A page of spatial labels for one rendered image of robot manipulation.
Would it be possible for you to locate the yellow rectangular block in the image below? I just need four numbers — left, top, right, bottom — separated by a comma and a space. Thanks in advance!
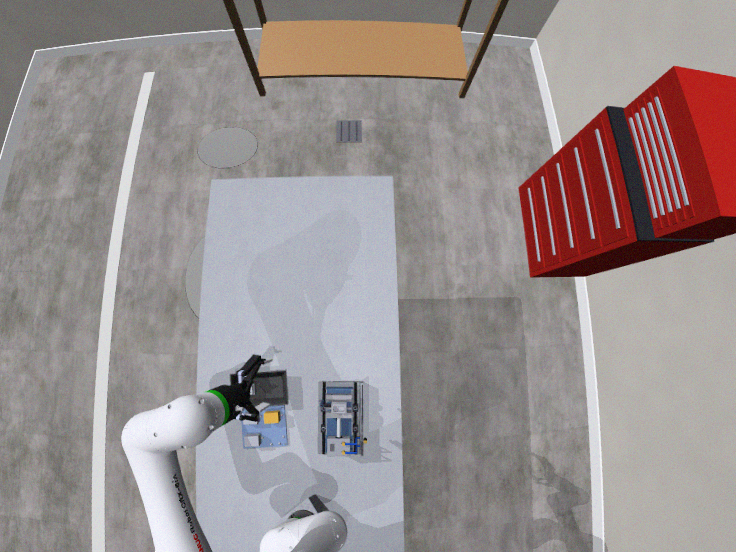
264, 410, 281, 424

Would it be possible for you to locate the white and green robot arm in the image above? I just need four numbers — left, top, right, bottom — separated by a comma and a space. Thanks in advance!
121, 385, 347, 552

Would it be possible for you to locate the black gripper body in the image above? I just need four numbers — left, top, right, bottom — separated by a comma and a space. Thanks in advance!
229, 381, 250, 408

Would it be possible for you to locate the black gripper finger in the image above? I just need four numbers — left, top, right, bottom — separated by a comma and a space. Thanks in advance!
236, 354, 273, 394
235, 399, 270, 422

